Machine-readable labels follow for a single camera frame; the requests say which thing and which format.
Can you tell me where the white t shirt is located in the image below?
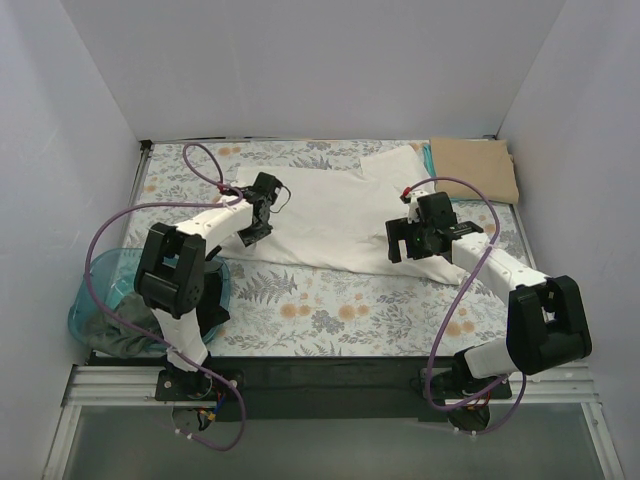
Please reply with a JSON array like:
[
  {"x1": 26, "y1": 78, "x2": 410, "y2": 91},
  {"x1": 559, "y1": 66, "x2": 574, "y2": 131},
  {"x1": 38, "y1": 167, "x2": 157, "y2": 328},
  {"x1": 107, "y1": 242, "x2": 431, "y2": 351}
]
[{"x1": 221, "y1": 145, "x2": 464, "y2": 285}]

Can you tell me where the aluminium frame rail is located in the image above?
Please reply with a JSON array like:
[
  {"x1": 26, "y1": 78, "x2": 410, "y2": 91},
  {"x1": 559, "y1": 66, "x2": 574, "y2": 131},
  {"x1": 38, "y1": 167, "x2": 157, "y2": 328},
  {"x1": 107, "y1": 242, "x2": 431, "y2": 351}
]
[{"x1": 43, "y1": 362, "x2": 624, "y2": 479}]

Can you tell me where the teal plastic basket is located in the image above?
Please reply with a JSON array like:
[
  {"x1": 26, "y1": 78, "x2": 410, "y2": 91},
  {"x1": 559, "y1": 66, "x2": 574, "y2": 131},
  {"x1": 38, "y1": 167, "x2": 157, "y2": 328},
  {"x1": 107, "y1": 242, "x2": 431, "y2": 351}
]
[{"x1": 67, "y1": 247, "x2": 232, "y2": 354}]

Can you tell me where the purple cable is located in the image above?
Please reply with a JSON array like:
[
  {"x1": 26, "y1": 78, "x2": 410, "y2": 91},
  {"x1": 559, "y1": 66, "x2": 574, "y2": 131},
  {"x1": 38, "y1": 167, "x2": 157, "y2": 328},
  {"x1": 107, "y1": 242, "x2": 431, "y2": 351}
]
[
  {"x1": 84, "y1": 143, "x2": 249, "y2": 452},
  {"x1": 404, "y1": 177, "x2": 526, "y2": 436}
]

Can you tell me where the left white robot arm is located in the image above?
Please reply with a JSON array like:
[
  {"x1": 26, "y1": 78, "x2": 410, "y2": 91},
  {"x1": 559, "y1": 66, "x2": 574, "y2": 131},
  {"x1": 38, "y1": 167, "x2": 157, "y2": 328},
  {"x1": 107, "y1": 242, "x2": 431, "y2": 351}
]
[{"x1": 134, "y1": 172, "x2": 290, "y2": 400}]

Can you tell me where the folded teal t shirt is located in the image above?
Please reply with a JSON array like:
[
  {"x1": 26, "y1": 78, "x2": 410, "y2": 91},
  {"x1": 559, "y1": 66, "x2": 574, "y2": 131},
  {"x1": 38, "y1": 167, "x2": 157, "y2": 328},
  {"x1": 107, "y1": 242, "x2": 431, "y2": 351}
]
[{"x1": 422, "y1": 143, "x2": 482, "y2": 204}]

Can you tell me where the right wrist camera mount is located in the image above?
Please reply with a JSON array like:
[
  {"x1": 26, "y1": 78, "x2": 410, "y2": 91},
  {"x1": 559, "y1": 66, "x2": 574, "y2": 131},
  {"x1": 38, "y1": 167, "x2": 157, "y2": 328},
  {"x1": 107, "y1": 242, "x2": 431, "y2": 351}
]
[{"x1": 400, "y1": 186, "x2": 434, "y2": 224}]

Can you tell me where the folded tan t shirt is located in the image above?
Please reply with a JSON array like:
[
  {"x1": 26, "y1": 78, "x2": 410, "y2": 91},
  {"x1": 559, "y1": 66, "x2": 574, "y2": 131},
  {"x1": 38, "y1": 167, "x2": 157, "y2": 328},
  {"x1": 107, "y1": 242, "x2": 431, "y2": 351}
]
[{"x1": 429, "y1": 137, "x2": 519, "y2": 204}]

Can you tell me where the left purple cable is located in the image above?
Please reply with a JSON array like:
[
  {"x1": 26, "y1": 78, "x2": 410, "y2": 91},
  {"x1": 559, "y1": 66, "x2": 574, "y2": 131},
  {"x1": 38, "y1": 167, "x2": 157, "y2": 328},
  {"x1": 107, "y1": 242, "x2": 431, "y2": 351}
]
[{"x1": 84, "y1": 143, "x2": 249, "y2": 452}]

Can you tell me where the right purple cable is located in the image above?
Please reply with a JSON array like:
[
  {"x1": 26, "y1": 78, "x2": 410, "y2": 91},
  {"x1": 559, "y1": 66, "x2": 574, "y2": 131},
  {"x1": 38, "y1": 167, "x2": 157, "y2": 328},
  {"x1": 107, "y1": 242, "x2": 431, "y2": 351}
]
[{"x1": 404, "y1": 177, "x2": 526, "y2": 436}]

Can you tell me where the floral table cloth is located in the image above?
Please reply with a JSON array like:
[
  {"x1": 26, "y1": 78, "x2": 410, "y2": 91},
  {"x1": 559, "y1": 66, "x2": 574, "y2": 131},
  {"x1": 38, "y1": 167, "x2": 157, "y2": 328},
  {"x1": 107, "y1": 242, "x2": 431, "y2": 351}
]
[{"x1": 125, "y1": 140, "x2": 506, "y2": 356}]

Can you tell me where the grey t shirt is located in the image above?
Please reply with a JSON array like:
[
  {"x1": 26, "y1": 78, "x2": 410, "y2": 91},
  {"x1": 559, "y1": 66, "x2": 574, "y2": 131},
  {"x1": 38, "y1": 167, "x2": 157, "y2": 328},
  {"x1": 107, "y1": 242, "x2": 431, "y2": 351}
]
[{"x1": 80, "y1": 292, "x2": 166, "y2": 359}]

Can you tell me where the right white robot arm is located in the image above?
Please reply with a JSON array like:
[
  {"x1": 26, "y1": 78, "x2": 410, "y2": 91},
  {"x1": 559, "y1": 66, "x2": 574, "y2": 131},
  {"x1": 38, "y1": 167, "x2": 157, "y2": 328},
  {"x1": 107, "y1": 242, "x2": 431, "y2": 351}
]
[{"x1": 386, "y1": 189, "x2": 593, "y2": 398}]

